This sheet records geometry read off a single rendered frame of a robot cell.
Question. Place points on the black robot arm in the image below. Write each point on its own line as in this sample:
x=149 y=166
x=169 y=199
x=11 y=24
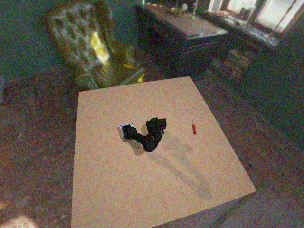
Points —
x=148 y=143

